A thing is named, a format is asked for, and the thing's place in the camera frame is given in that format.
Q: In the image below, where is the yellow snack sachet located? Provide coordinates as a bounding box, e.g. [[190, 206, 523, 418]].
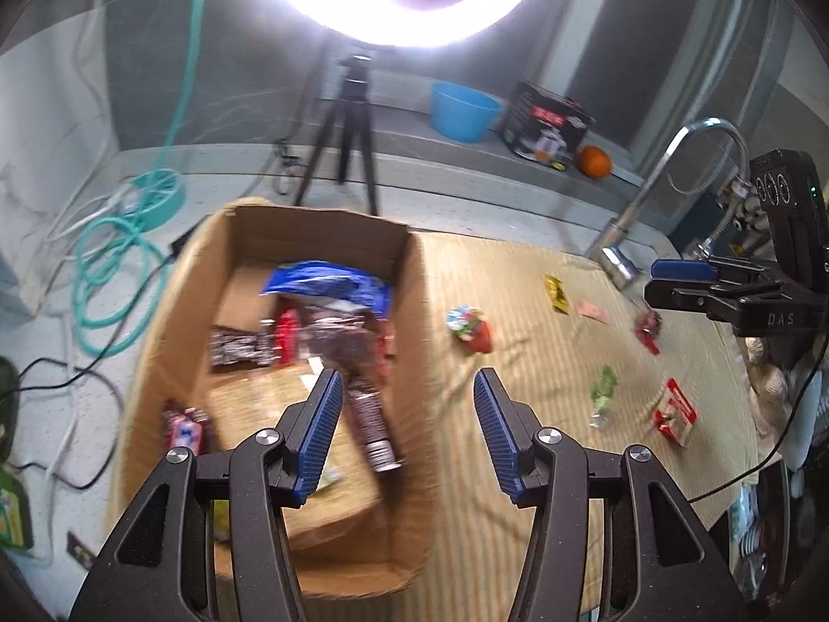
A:
[[544, 274, 570, 315]]

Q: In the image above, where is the red green snack packet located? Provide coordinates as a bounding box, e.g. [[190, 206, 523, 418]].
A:
[[447, 305, 493, 354]]

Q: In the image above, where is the black kettle product box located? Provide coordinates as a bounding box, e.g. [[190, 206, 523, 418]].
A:
[[497, 80, 594, 172]]

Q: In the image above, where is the cardboard box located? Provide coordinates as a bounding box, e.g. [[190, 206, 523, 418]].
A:
[[107, 198, 437, 600]]

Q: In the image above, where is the orange fruit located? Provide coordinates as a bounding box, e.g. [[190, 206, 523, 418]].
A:
[[575, 145, 612, 180]]

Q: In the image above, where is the dark chocolate bar wrapper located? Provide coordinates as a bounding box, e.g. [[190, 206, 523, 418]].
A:
[[299, 301, 403, 475]]

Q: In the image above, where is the chrome faucet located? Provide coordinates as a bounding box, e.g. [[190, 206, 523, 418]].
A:
[[584, 117, 753, 290]]

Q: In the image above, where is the striped yellow cloth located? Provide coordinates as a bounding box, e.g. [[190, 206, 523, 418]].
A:
[[413, 229, 766, 617]]

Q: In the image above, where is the teal garden hose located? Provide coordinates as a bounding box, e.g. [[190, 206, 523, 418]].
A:
[[68, 0, 215, 358]]

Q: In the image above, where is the snickers bar wrapper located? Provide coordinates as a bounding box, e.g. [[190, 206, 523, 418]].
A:
[[162, 400, 217, 455]]

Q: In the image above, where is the red white snack pouch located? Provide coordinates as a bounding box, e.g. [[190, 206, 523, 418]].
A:
[[652, 378, 698, 448]]

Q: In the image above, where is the blue snack bag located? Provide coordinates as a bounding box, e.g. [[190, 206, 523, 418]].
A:
[[260, 260, 393, 317]]

